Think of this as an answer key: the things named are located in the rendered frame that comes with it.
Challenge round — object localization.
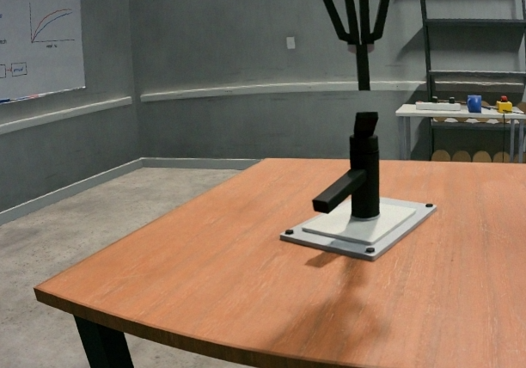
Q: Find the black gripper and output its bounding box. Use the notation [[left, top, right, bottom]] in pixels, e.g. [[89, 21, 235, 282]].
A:
[[322, 0, 389, 91]]

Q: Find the black tap on white base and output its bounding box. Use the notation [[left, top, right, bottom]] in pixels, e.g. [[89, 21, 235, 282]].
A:
[[302, 112, 417, 245]]

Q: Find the grey metal base plate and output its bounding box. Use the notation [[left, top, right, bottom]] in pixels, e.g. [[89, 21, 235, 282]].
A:
[[280, 197, 437, 261]]

